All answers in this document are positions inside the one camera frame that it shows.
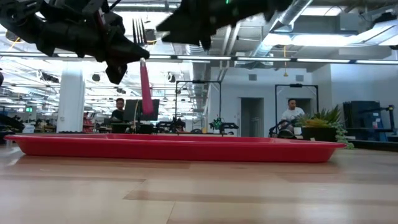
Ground white building column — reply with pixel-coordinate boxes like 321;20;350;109
57;67;86;134

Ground black aluminium table frame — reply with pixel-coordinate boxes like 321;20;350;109
351;139;398;152

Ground grey door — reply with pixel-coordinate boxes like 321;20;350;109
240;97;264;138

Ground small potted green plant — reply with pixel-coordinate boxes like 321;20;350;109
294;105;355;150

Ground person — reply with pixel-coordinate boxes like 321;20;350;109
109;97;127;124
278;98;306;138

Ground silver ventilation duct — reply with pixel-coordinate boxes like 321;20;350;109
248;0;313;58

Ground yellow hanging cord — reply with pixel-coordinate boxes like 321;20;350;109
282;45;289;78

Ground red plastic tray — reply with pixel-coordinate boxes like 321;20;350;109
3;133;348;164

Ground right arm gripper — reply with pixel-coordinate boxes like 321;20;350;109
155;0;272;51

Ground ceiling strip light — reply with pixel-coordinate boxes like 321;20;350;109
236;57;292;62
296;58;351;64
355;59;398;65
176;55;233;61

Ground fork with pink handle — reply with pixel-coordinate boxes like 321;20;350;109
132;17;155;116

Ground black storage cabinets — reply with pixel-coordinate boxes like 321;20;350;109
343;100;397;142

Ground black robot station frame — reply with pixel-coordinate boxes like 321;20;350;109
274;83;320;138
175;80;223;135

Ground black computer monitor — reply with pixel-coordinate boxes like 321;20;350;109
123;98;160;122

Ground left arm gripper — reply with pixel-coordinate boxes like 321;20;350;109
37;0;151;85

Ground small robot with green parts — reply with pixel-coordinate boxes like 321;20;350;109
208;115;239;135

